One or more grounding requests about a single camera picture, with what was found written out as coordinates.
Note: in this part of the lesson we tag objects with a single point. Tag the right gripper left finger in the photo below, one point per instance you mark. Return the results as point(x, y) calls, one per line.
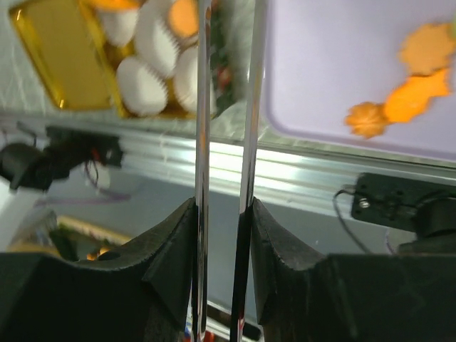
point(136, 292)

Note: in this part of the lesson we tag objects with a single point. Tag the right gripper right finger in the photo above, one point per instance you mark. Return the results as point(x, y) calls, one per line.
point(302, 295)

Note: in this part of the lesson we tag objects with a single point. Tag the metal tongs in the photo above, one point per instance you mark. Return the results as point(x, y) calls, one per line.
point(230, 164)

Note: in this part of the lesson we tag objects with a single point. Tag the lilac plastic tray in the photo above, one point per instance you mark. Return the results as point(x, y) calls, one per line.
point(323, 57)

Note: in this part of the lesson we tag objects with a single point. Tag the round chocolate chip cookie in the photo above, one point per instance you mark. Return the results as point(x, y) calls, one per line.
point(183, 16)

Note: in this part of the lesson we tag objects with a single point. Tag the flower shaped cookie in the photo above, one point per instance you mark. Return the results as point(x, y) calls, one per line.
point(427, 49)

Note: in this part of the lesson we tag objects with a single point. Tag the white paper cup front-left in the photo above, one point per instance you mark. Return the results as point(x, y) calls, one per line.
point(142, 91)

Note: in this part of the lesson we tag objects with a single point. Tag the white paper cup front-right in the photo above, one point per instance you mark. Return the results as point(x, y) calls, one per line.
point(186, 78)

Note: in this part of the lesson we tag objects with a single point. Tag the green christmas cookie tin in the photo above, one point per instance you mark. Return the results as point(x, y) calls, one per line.
point(182, 19)

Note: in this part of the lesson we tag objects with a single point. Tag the white paper cup centre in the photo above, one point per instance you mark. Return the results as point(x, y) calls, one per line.
point(154, 42)

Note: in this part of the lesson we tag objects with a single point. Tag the white paper cup back-right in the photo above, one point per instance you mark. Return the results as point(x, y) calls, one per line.
point(185, 18)

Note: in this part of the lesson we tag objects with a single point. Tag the white paper cup back-left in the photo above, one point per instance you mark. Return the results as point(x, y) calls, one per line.
point(118, 26)

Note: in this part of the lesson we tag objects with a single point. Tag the gold tin lid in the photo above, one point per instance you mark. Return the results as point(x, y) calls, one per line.
point(61, 47)

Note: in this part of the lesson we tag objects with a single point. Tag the green sandwich cookie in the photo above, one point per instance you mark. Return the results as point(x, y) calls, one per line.
point(452, 28)

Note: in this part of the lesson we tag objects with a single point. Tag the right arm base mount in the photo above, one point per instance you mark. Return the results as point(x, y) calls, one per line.
point(427, 209)

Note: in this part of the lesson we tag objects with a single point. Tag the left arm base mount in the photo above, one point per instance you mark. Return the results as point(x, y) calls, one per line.
point(26, 166)

